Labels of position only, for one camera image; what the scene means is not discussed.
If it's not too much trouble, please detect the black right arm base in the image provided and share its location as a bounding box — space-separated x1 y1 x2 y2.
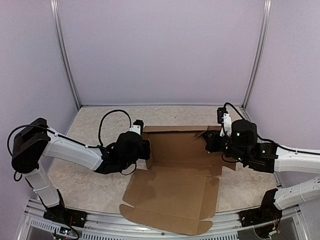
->
238 188 283 227

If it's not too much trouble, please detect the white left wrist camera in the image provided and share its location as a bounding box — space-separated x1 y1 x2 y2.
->
129 119 144 136

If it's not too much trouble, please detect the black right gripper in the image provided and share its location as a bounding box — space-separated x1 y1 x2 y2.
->
202 129 248 164

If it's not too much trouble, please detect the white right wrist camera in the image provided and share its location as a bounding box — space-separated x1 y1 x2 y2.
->
217 107 232 137

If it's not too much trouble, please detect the aluminium frame post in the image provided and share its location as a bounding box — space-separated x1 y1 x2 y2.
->
50 0 82 111
242 0 272 111

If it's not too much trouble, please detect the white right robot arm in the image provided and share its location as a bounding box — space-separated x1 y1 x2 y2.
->
202 119 320 222

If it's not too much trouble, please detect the front aluminium frame rail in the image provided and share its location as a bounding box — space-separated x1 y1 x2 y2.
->
15 199 310 240

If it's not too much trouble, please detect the right aluminium frame post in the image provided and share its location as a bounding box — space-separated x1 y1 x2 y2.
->
242 0 272 111

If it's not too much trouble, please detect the brown cardboard box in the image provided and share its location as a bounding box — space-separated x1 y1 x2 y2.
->
119 125 236 236

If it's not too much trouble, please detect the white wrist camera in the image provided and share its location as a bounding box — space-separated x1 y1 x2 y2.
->
217 107 232 137
129 119 144 136

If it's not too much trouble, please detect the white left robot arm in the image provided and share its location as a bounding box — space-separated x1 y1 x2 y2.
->
9 118 151 223

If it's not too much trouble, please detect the left aluminium frame post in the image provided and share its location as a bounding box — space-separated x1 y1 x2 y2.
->
50 0 82 111

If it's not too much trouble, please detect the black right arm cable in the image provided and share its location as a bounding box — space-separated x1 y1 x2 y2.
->
223 101 320 156

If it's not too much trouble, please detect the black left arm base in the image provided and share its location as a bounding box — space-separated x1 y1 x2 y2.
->
42 189 88 228

